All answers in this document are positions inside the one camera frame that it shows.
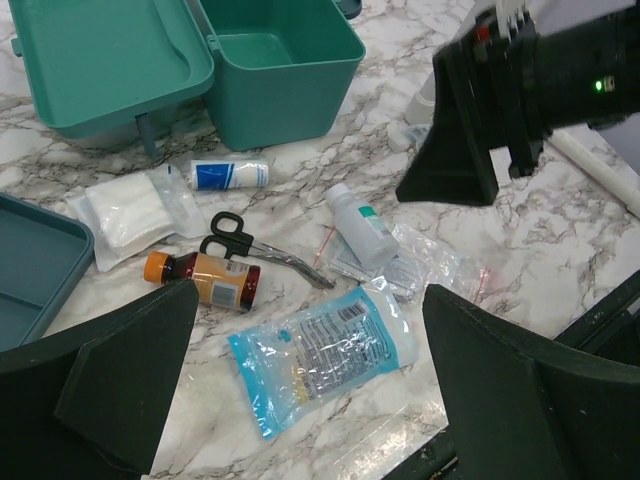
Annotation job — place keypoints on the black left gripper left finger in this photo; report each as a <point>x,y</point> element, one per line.
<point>91,401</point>

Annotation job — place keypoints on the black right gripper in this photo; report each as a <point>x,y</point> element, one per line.
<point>588,73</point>

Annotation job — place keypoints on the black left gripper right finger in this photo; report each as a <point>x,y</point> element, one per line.
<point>522,406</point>

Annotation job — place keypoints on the clear white cap liquid bottle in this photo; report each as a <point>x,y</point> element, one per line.
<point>361,227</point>

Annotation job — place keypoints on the small foil packet bag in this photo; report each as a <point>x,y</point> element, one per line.
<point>406,273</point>

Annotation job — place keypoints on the amber orange cap pill bottle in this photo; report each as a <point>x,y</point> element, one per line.
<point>220,282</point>

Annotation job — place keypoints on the teal medicine kit box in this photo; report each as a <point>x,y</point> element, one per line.
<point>270,72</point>

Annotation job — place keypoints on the clear zip bag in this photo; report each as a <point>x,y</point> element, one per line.
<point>463,274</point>

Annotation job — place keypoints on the teal divided tray insert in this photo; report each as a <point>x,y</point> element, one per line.
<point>44,255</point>

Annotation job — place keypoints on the white gauze pad packet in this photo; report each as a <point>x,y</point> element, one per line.
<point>130,213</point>

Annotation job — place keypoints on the white blue bandage roll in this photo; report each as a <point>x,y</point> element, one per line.
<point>227,173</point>

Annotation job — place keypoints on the black handled bandage scissors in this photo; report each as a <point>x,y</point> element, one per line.
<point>227,230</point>

